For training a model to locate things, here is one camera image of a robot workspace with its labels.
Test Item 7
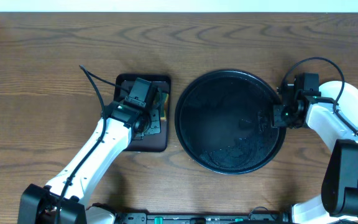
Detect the yellow green scrub sponge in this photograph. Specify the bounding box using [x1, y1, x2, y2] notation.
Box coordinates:
[159, 93, 169, 120]

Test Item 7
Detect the green plate with red smear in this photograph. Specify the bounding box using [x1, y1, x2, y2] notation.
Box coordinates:
[319, 81, 358, 129]

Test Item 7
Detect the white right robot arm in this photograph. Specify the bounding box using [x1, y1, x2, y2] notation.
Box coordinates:
[273, 81, 358, 223]

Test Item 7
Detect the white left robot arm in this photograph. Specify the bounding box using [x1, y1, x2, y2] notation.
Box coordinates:
[17, 95, 167, 223]

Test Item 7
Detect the black rectangular tray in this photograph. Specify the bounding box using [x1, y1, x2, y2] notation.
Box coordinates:
[116, 73, 171, 152]

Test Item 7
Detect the round black tray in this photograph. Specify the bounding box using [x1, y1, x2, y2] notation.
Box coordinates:
[175, 70, 286, 175]

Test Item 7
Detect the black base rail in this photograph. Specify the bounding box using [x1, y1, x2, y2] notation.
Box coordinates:
[88, 212, 291, 224]

